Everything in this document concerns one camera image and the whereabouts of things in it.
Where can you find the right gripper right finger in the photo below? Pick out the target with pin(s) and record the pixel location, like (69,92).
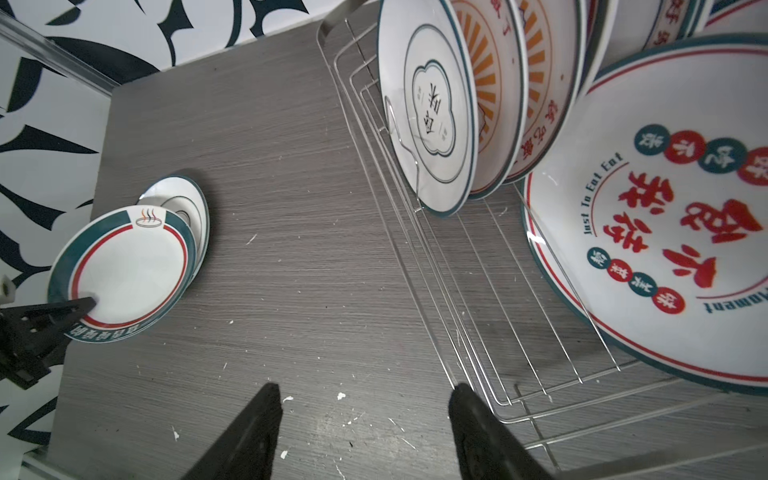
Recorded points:
(485,448)

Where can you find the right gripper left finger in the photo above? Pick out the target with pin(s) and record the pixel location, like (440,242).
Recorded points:
(246,449)

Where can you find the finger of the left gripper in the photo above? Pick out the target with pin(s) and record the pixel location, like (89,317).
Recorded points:
(34,338)

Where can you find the wire dish rack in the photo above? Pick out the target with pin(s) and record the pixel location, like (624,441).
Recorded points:
(582,407)

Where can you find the white plate green red rim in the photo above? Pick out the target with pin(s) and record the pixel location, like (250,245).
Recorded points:
(135,262)

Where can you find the white plate red characters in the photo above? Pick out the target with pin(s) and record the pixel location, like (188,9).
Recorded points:
(649,215)

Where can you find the white plate clover front left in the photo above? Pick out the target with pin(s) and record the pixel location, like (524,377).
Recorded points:
(429,100)

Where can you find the white plate orange sunburst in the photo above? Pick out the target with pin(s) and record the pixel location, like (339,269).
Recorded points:
(494,35)

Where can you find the white plate rear stack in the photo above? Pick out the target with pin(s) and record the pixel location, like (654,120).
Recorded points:
(555,34)

